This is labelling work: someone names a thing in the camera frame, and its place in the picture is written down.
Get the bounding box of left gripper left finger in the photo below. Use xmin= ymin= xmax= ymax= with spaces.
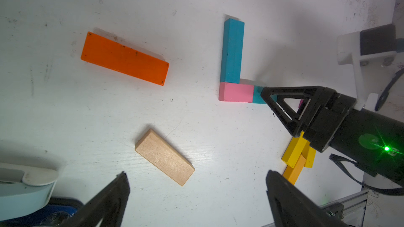
xmin=61 ymin=172 xmax=130 ymax=227

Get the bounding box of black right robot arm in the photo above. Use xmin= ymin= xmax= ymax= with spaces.
xmin=260 ymin=86 xmax=404 ymax=196

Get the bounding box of pink block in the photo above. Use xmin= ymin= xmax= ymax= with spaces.
xmin=218 ymin=82 xmax=254 ymax=103

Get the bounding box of yellow block left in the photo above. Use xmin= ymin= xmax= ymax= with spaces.
xmin=282 ymin=131 xmax=307 ymax=168

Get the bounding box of natural wood block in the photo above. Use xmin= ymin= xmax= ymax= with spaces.
xmin=135 ymin=129 xmax=195 ymax=186

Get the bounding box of light blue tape dispenser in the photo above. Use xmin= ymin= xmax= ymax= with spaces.
xmin=1 ymin=162 xmax=59 ymax=221

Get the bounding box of yellow block right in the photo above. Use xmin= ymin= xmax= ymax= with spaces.
xmin=302 ymin=146 xmax=317 ymax=168

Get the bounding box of long teal block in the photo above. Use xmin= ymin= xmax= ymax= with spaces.
xmin=220 ymin=18 xmax=245 ymax=84

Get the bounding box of short teal block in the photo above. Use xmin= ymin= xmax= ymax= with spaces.
xmin=252 ymin=86 xmax=267 ymax=105

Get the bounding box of yellow block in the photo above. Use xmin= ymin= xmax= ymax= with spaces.
xmin=282 ymin=131 xmax=307 ymax=168
xmin=302 ymin=146 xmax=317 ymax=168

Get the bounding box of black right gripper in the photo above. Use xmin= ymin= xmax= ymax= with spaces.
xmin=261 ymin=86 xmax=357 ymax=152

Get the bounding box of blue stapler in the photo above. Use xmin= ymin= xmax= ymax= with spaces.
xmin=1 ymin=197 xmax=84 ymax=227

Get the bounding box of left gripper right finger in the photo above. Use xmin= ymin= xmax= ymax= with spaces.
xmin=266 ymin=170 xmax=347 ymax=227

